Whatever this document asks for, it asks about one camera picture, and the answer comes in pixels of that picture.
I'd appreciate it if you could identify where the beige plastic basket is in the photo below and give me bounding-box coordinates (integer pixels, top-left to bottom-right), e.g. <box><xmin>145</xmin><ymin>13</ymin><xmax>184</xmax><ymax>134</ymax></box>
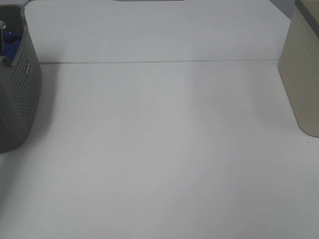
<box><xmin>278</xmin><ymin>0</ymin><xmax>319</xmax><ymax>137</ymax></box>

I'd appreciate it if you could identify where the blue towel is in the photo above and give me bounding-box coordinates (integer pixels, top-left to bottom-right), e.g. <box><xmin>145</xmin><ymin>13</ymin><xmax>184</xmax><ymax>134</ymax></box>
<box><xmin>0</xmin><ymin>31</ymin><xmax>22</xmax><ymax>62</ymax></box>

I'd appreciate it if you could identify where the grey perforated plastic basket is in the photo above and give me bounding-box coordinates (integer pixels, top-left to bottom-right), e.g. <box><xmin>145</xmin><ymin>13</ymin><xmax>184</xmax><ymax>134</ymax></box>
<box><xmin>0</xmin><ymin>4</ymin><xmax>42</xmax><ymax>152</ymax></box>

